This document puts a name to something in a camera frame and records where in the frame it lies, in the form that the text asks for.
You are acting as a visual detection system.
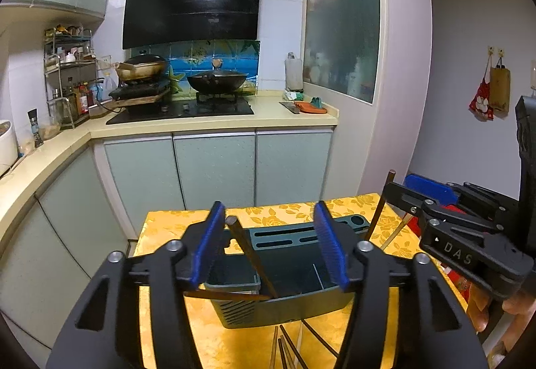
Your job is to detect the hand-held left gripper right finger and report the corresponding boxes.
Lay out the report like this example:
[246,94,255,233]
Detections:
[313,200,488,369]

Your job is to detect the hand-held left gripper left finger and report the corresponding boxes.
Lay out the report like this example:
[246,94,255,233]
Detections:
[45,200,229,369]

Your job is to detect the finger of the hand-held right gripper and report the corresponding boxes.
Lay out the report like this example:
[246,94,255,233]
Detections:
[382,181,505,236]
[403,173,521,224]

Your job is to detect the dark green utensil holder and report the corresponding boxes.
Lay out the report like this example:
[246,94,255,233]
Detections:
[199,215,371,330]

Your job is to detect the person's right hand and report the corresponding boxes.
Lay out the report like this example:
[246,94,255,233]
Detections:
[466,282,536,334]

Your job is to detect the yellow floral tablecloth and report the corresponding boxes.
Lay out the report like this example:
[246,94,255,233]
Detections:
[133,193,470,369]

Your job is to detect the pale green lower cabinet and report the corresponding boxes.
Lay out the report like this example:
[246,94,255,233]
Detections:
[0,126,336,369]

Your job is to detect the red hanging bag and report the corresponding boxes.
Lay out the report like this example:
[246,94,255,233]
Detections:
[469,57,495,122]

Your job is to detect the brown hanging bag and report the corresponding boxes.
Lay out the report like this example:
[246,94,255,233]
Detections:
[489,57,512,112]

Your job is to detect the orange kitchen tool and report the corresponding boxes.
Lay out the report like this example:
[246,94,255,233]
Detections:
[293,97,327,115]

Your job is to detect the black gas stove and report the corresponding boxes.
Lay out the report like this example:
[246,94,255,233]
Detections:
[106,95,255,126]

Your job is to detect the beige kitchen countertop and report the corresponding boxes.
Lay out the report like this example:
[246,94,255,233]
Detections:
[0,90,338,244]

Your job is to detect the wooden board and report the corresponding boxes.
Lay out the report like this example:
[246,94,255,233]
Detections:
[112,95,170,107]

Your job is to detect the black wok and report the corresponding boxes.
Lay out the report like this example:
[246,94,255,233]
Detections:
[186,59,250,93]

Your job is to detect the black induction cooker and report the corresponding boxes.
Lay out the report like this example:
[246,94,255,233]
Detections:
[109,81,172,102]

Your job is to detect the blue picture backsplash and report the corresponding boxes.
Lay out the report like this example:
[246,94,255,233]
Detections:
[163,40,261,95]

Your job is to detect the clear plastic bottle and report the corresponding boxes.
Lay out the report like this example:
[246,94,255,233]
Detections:
[97,73,116,106]

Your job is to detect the golden frying pan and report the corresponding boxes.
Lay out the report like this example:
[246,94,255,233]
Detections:
[114,51,168,81]

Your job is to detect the frosted glass panel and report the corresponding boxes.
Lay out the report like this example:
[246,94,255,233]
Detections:
[302,0,382,105]

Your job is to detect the black pepper grinder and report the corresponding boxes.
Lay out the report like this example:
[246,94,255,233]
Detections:
[27,109,45,148]

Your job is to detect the white rice cooker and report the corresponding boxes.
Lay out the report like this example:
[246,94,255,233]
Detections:
[0,120,18,177]

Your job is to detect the metal spice rack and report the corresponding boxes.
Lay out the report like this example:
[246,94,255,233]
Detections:
[44,24,105,130]

